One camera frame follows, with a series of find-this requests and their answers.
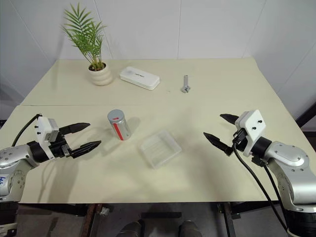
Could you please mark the rusty metal table leg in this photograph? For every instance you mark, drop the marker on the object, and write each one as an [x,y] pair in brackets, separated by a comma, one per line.
[91,219]
[228,219]

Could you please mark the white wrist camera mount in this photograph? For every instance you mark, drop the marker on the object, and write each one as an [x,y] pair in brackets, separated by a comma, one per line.
[253,126]
[42,128]

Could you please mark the black metal frame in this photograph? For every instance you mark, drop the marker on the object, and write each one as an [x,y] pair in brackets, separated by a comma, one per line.
[307,113]

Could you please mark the black metal crossbar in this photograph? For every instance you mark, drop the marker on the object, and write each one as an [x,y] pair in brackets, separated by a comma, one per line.
[160,215]

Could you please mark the grey cap of clear tube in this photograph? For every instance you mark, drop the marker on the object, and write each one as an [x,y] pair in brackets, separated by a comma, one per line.
[115,115]

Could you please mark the dark rounded shape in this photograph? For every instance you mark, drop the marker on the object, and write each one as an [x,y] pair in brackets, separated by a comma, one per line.
[132,229]
[188,229]

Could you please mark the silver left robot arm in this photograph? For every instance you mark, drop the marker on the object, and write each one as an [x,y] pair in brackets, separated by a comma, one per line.
[17,154]

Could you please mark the small metal bolt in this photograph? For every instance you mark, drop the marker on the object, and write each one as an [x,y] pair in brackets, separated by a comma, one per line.
[185,85]

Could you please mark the cream ribbed plant pot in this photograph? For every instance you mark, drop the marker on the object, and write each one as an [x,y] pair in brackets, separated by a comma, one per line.
[100,76]

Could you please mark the clear plastic tray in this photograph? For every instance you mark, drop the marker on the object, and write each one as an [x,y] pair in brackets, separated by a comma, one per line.
[160,149]

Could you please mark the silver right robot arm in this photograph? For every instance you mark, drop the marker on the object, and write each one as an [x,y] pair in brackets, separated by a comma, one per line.
[288,160]

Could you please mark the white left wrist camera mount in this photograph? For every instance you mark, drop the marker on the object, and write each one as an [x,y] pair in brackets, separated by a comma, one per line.
[42,128]

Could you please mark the green palm plant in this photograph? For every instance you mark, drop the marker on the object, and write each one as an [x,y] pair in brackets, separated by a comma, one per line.
[85,37]

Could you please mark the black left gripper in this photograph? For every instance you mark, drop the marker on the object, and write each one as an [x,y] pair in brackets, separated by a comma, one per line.
[59,148]

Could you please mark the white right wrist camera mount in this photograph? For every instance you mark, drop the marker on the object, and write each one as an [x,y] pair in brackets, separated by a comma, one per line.
[253,126]

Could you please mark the silver red can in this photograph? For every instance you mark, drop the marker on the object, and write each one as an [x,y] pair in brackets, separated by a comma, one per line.
[121,130]

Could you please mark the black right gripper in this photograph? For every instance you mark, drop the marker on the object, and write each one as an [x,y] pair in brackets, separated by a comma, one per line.
[240,139]

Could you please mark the white rectangular box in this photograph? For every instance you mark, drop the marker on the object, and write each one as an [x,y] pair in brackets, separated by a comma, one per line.
[139,77]

